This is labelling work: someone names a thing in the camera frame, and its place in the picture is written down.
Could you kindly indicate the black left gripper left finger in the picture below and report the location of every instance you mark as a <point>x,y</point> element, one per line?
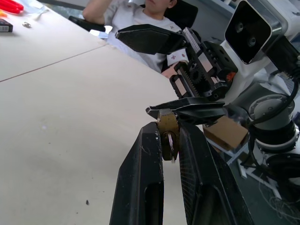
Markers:
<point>138,178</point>

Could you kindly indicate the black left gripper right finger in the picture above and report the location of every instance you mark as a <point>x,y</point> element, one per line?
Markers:
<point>206,182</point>

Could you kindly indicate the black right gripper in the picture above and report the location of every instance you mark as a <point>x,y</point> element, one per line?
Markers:
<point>206,70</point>

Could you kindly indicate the silver key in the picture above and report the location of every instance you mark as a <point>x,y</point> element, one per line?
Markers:
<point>171,145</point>

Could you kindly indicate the brass padlock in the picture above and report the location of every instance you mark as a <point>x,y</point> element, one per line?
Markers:
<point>167,123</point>

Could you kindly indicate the brown cardboard box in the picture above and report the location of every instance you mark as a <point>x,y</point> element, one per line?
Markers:
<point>225,132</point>

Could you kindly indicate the person in white t-shirt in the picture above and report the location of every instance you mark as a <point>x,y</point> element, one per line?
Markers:
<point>138,16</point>

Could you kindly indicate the clear plastic wrapper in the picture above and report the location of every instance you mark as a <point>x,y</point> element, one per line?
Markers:
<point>40,13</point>

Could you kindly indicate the small silver metal piece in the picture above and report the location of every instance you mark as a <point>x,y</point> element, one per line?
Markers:
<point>27,24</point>

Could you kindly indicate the small black box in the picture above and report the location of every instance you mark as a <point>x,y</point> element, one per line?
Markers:
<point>5,25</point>

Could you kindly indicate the red plastic tool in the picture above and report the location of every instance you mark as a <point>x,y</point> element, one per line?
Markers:
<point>11,5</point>

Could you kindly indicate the small orange object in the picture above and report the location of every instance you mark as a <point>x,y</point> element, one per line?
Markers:
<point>2,14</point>

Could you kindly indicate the white metal frame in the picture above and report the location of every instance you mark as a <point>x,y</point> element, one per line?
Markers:
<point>255,175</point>

